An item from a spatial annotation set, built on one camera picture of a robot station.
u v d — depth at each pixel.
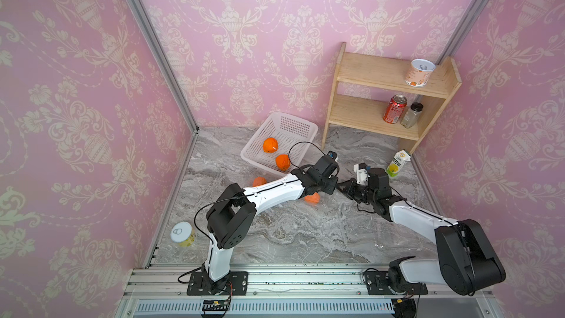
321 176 0.66
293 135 1.17
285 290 0.73
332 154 0.78
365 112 0.99
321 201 0.92
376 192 0.70
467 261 0.42
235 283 0.76
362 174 0.82
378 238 0.83
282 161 1.00
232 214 0.51
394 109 0.88
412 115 0.87
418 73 0.72
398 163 0.95
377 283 0.73
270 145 1.06
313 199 0.89
